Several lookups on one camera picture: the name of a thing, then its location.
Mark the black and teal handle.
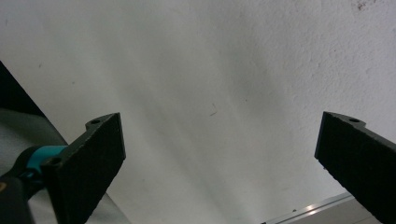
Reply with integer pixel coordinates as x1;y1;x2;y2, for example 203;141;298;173
0;144;68;224

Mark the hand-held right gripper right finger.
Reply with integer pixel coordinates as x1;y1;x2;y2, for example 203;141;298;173
314;110;396;224

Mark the aluminium rail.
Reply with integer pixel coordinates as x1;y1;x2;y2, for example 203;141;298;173
261;191;383;224

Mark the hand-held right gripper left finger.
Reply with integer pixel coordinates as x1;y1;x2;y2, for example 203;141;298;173
40;112;127;224

